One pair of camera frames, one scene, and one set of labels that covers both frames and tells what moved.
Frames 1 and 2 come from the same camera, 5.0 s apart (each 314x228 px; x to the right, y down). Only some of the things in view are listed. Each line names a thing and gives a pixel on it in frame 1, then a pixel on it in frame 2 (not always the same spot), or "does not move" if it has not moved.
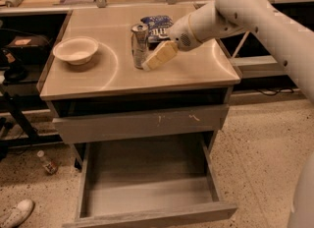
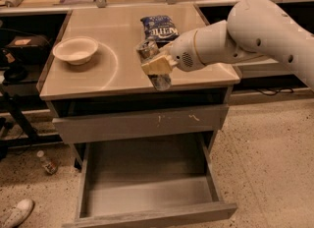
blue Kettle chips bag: x=158 y=28 does not move
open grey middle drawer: x=140 y=181 does not move
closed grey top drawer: x=87 y=128 does not move
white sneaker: x=18 y=214 does not move
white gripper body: x=181 y=34 -> x=183 y=51
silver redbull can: x=138 y=35 -> x=145 y=49
